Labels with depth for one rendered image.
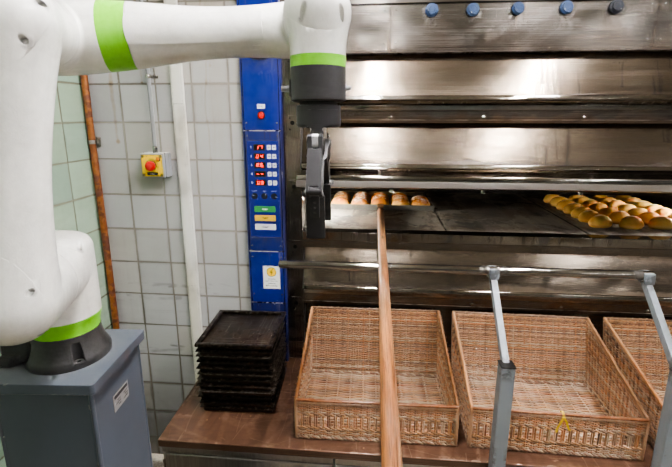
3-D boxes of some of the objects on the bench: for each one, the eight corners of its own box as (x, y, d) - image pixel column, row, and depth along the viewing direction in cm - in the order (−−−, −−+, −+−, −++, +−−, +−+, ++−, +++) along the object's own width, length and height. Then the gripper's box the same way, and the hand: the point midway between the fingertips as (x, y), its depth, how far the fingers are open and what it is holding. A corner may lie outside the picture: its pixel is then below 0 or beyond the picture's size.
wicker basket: (446, 366, 191) (449, 308, 185) (580, 374, 185) (589, 315, 179) (465, 449, 144) (471, 375, 138) (647, 464, 138) (662, 387, 132)
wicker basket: (310, 361, 195) (309, 304, 189) (437, 366, 192) (440, 308, 185) (292, 439, 148) (290, 367, 142) (459, 448, 144) (465, 375, 138)
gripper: (305, 107, 85) (307, 214, 90) (283, 99, 61) (287, 247, 65) (343, 106, 85) (343, 214, 89) (336, 99, 61) (337, 247, 65)
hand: (319, 222), depth 77 cm, fingers open, 13 cm apart
